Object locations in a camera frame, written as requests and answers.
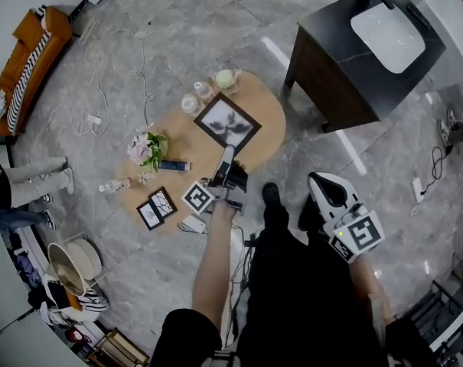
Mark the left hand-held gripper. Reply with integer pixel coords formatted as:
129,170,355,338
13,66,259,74
177,145,249,235

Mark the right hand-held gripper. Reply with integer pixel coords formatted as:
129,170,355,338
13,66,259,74
308,172,386,264

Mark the black framed leaf picture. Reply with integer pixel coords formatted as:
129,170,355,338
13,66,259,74
193,93,262,156

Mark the black picture frame with drawing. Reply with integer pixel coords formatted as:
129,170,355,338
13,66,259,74
136,200,165,232

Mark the person's right forearm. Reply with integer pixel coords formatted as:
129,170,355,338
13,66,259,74
349,254,393,324

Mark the person's left forearm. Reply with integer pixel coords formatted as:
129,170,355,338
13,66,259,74
191,199,240,320

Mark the wooden coffee table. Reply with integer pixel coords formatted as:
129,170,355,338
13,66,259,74
114,70,287,236

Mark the person's left black shoe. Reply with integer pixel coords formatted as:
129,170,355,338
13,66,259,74
261,182,281,206

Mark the clear glass jar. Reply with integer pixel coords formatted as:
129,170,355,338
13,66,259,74
180,93,201,116

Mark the clear bottle red label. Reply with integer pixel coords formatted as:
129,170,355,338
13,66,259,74
194,81,217,102

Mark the vase with pink flowers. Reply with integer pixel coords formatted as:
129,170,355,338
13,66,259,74
126,131,169,174

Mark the glass jar green lid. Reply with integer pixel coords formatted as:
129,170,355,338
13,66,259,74
214,69,242,95

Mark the person's black clothed body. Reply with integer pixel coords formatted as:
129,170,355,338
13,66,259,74
150,200,446,367

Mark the dark wooden sink cabinet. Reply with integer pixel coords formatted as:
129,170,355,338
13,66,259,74
284,0,446,133

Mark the clear bottle pale label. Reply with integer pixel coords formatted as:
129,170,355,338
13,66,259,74
99,178,132,193

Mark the black metal rack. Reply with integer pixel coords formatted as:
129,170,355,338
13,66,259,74
403,281,463,359

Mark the white sink basin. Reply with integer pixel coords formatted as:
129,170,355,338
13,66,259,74
350,2,426,75

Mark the striped cloth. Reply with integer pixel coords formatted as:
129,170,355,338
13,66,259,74
76,287,109,313

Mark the beige round basket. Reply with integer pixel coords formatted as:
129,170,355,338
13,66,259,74
47,242,87,297

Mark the white bathtub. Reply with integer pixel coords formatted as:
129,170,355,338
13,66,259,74
416,0,463,89

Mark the wooden rack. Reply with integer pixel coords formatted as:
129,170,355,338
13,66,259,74
83,329,150,367

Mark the black white striped blanket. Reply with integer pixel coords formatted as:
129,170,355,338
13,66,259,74
7,31,52,135

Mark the pile of clothes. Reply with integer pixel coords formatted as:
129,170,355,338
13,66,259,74
8,235,64,320

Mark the red round object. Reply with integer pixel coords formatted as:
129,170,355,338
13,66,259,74
64,326,86,344

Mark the orange sofa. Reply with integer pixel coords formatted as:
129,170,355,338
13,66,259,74
0,5,73,137

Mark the white appliance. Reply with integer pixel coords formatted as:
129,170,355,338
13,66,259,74
0,235,90,367

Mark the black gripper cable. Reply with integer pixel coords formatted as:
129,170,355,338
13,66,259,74
229,223,259,343

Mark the black floor cable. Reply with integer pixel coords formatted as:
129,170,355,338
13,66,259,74
420,145,454,196

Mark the white floor cable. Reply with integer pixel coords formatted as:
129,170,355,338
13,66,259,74
47,24,155,137

